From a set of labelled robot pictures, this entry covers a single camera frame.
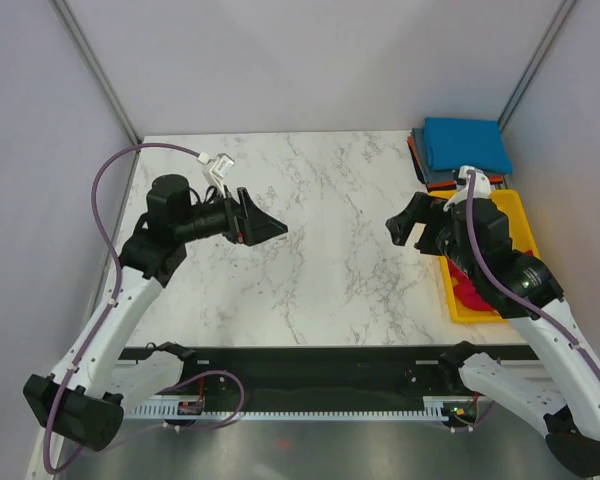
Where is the right aluminium frame post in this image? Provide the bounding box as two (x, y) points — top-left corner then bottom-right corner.
(497, 0), (579, 132)

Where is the red t-shirt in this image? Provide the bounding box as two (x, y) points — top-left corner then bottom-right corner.
(445, 245), (547, 319)

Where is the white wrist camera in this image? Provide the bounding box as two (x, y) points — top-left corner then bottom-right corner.
(198, 152), (235, 192)
(443, 165), (492, 212)

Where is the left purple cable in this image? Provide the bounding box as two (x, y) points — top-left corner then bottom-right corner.
(42, 143), (246, 475)

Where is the blue folded t-shirt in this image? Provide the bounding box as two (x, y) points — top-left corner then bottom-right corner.
(423, 117), (513, 175)

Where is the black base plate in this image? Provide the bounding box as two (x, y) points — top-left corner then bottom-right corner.
(117, 344), (541, 414)

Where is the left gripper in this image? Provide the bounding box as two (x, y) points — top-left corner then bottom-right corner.
(176, 185), (287, 247)

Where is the left aluminium frame post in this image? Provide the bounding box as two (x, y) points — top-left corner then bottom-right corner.
(49, 0), (141, 144)

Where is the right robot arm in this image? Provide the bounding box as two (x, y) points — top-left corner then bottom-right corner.
(386, 193), (600, 478)

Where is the aluminium frame post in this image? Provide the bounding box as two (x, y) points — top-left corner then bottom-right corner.
(497, 0), (579, 132)
(49, 0), (141, 144)

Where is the white cable duct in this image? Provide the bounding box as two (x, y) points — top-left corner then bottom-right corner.
(125, 396), (476, 423)

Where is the yellow plastic tray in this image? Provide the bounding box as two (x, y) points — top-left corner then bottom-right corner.
(438, 189), (540, 325)

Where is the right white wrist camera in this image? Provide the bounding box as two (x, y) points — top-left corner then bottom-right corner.
(443, 165), (492, 212)

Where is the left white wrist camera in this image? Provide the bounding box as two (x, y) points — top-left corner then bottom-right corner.
(198, 152), (235, 192)

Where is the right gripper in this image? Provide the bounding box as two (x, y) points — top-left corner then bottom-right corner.
(386, 190), (482, 280)

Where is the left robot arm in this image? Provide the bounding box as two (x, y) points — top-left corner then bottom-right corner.
(23, 174), (288, 451)

